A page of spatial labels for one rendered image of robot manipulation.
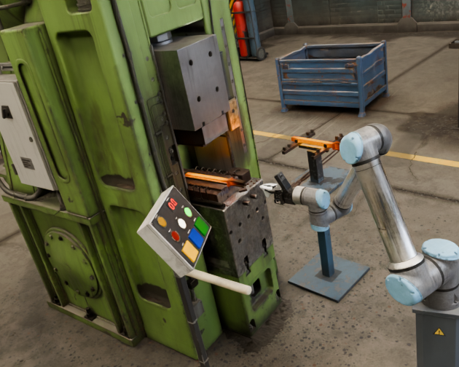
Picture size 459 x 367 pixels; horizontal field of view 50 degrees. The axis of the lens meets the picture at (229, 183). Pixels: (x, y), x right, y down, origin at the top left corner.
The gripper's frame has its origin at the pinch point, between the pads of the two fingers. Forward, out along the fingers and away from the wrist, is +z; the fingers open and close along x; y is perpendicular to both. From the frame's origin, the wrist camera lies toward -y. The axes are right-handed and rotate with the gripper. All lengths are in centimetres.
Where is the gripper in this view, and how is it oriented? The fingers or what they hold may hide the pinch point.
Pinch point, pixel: (261, 185)
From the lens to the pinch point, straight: 259.2
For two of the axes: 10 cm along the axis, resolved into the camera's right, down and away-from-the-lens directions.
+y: 1.8, 8.8, 4.3
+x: 5.8, -4.5, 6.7
